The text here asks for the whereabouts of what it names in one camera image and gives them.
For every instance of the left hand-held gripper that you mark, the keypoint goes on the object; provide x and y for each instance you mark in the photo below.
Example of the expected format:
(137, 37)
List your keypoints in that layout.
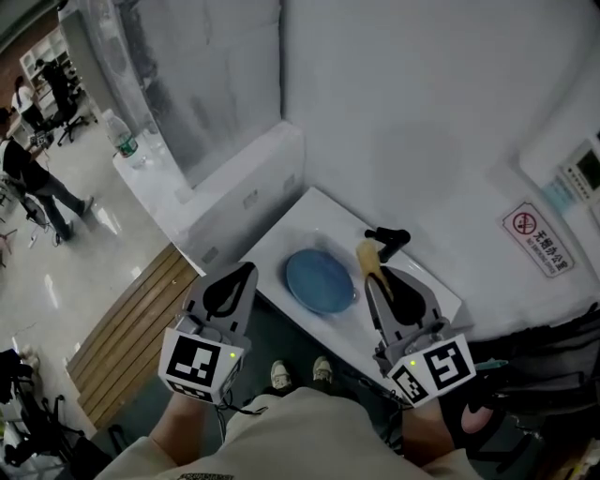
(192, 363)

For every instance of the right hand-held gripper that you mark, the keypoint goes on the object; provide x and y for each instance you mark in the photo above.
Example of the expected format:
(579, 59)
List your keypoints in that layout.
(445, 365)

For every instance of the yellow sponge brush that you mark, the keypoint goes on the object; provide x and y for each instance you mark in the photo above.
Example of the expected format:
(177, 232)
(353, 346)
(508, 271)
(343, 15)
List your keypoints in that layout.
(370, 260)

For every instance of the big blue plate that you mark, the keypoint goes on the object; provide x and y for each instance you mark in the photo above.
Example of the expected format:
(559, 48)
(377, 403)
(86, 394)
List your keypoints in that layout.
(319, 281)

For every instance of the person's left forearm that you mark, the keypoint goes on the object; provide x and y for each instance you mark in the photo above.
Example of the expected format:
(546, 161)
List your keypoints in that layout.
(187, 431)

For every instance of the person's right forearm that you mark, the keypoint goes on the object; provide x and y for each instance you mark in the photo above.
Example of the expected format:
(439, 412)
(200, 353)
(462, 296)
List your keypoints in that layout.
(426, 436)

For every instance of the black faucet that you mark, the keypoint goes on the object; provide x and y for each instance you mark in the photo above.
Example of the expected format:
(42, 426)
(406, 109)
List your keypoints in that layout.
(391, 236)

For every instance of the person's left shoe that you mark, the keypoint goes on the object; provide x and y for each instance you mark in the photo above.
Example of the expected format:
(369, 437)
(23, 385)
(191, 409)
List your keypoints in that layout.
(281, 375)

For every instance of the person's shoe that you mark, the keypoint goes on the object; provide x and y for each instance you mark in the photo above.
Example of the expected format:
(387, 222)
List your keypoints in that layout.
(281, 375)
(322, 369)

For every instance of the person's right shoe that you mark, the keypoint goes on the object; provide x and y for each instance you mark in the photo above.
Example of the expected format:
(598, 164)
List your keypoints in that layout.
(322, 369)

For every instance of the white sink counter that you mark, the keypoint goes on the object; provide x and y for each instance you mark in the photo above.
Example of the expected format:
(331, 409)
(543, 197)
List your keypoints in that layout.
(304, 220)

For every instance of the black folding cart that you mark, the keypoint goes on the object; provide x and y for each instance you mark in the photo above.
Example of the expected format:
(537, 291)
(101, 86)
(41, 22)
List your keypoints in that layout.
(539, 356)

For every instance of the white stepped ledge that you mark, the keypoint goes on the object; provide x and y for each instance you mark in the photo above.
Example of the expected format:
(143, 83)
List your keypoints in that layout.
(262, 164)

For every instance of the person's beige clothing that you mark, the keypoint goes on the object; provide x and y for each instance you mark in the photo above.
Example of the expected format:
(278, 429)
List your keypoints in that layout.
(290, 440)

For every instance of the clear water bottle green label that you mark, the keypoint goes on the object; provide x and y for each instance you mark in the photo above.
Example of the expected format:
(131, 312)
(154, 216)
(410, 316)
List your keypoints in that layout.
(123, 140)

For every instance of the frosted panel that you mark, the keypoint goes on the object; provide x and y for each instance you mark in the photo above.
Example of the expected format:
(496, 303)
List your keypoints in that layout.
(211, 94)

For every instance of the black equipment pile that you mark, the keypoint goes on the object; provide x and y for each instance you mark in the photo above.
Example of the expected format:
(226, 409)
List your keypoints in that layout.
(33, 422)

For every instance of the black office chair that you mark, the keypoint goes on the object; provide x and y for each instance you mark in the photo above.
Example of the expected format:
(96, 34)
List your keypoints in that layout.
(70, 122)

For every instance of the white lockers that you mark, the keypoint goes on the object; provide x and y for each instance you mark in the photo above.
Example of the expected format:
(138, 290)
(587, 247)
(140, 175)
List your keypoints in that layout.
(79, 56)

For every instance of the white bookshelf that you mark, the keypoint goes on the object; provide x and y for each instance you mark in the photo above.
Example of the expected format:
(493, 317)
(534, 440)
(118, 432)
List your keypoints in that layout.
(33, 61)

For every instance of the no smoking wall sign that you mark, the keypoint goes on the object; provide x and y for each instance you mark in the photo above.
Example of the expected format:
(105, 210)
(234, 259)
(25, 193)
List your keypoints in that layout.
(539, 239)

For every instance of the white wall control panel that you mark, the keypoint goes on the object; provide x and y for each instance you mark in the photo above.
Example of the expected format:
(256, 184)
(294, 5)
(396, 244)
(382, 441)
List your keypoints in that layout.
(581, 173)

